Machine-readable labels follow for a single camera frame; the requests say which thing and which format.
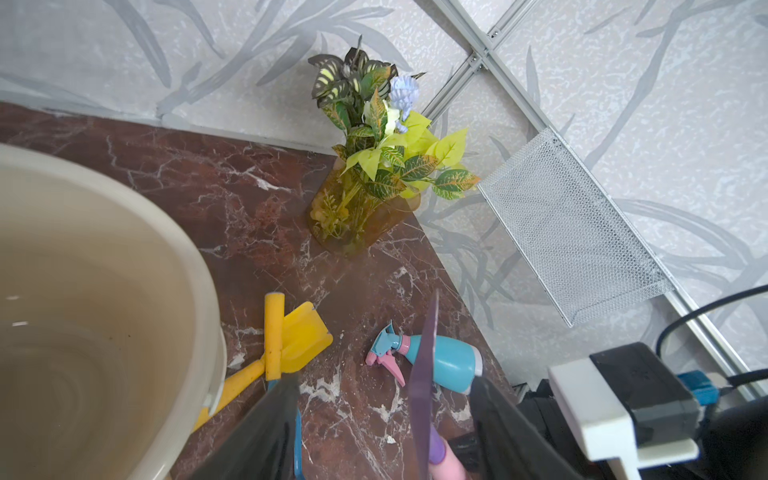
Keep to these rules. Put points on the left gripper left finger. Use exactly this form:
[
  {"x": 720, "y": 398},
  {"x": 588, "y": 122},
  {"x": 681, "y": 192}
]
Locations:
[{"x": 262, "y": 445}]

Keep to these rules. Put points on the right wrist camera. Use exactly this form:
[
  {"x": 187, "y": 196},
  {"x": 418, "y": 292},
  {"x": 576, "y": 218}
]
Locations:
[{"x": 628, "y": 410}]

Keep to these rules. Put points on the cream plastic bucket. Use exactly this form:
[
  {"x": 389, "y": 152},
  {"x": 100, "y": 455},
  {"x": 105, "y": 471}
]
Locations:
[{"x": 111, "y": 343}]

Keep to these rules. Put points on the purple toy trowel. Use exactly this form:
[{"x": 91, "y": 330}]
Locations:
[{"x": 435, "y": 458}]

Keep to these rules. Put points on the white wire mesh basket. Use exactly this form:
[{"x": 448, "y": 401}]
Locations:
[{"x": 586, "y": 255}]

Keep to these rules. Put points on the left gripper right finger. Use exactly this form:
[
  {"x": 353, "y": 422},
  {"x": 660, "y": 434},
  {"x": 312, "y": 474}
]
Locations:
[{"x": 509, "y": 445}]

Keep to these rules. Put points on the artificial plant in vase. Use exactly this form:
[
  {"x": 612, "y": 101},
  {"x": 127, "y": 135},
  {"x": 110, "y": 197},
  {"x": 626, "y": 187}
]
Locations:
[{"x": 389, "y": 157}]

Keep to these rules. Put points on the yellow toy shovel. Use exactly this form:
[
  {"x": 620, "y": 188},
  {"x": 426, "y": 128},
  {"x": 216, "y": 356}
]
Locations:
[{"x": 304, "y": 335}]

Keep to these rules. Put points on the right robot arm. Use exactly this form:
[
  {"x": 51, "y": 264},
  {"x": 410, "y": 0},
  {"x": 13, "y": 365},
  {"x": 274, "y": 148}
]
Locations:
[{"x": 734, "y": 441}]

